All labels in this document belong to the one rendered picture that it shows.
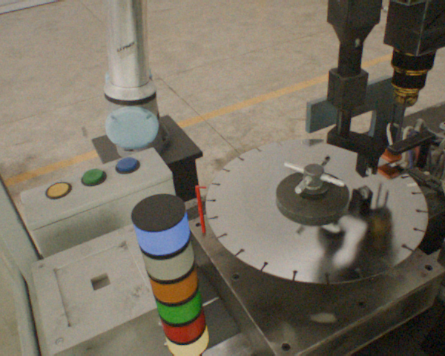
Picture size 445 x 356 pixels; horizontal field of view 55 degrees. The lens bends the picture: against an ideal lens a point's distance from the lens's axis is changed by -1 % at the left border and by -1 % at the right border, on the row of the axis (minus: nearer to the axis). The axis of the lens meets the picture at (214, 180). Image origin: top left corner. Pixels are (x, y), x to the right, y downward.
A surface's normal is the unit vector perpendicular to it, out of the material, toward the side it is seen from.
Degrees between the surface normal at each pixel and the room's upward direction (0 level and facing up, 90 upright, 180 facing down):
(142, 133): 97
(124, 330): 90
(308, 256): 0
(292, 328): 0
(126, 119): 97
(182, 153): 0
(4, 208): 90
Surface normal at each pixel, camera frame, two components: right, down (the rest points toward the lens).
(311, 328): -0.09, -0.79
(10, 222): 0.45, 0.51
